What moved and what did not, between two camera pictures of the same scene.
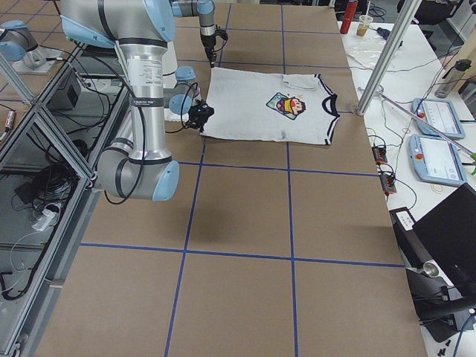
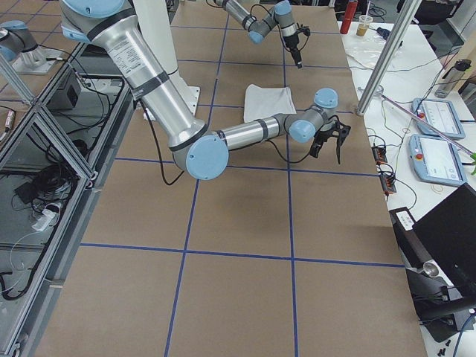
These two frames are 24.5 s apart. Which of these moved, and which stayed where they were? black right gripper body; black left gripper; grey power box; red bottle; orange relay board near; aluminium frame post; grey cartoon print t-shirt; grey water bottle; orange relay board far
Moved: grey cartoon print t-shirt; black left gripper; black right gripper body
Stayed: grey water bottle; orange relay board far; orange relay board near; grey power box; red bottle; aluminium frame post
